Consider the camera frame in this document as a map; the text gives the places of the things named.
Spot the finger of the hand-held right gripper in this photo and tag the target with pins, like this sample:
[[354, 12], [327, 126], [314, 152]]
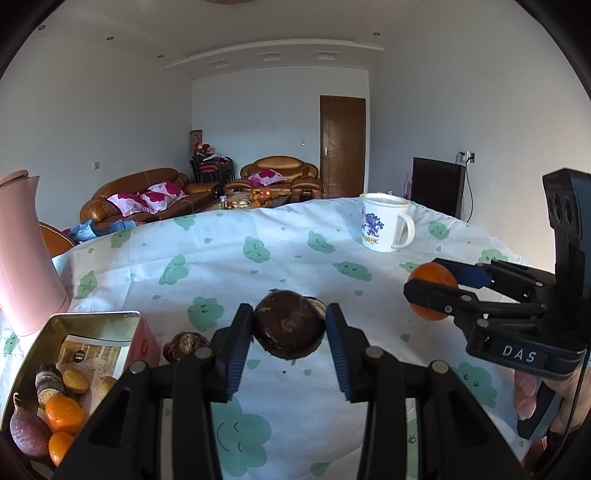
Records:
[[434, 295], [475, 276]]

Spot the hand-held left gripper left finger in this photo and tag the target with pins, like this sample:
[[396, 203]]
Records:
[[238, 350]]

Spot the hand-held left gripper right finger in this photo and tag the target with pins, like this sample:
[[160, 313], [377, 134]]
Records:
[[339, 350]]

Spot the small orange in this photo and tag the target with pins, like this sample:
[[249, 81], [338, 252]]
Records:
[[64, 413], [434, 272], [60, 447]]

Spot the pink metal tin box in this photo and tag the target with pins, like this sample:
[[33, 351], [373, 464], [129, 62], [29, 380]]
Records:
[[147, 341]]

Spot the small yellow fruit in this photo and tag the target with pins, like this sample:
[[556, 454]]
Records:
[[106, 386]]

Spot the small yellow-brown potato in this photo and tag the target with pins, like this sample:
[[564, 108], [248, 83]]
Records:
[[76, 381]]

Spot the person's right hand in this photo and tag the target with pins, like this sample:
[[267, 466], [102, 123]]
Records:
[[524, 392]]

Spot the white printed mug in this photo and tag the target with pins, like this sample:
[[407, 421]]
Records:
[[378, 221]]

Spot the black television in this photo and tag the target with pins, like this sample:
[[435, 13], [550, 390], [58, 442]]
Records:
[[436, 184]]

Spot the printed paper liner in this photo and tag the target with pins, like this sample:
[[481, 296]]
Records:
[[97, 357]]

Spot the cluttered coffee table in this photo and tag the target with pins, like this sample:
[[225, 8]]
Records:
[[249, 199]]

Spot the pink flowered pillow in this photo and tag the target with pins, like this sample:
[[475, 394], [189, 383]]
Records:
[[161, 191], [265, 177], [127, 203]]

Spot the brown wooden door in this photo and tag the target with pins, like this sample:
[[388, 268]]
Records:
[[342, 143]]

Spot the stack of dark chairs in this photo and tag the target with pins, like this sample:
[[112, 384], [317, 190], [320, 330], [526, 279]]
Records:
[[212, 168]]

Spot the blue jeans pile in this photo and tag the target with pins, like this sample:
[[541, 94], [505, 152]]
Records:
[[99, 228]]

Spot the brown leather armchair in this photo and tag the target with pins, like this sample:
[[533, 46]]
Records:
[[277, 166]]

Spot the brown leather sofa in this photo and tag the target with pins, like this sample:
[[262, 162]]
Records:
[[138, 180]]

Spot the brown wooden chair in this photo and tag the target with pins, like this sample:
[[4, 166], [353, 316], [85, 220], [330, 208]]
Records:
[[55, 240]]

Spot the tall patterned vase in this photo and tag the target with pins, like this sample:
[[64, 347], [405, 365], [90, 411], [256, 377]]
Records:
[[196, 141]]

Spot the pink electric kettle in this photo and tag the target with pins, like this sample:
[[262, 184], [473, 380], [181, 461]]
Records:
[[23, 258]]

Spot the white wall socket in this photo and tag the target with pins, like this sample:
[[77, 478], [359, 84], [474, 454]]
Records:
[[467, 157]]

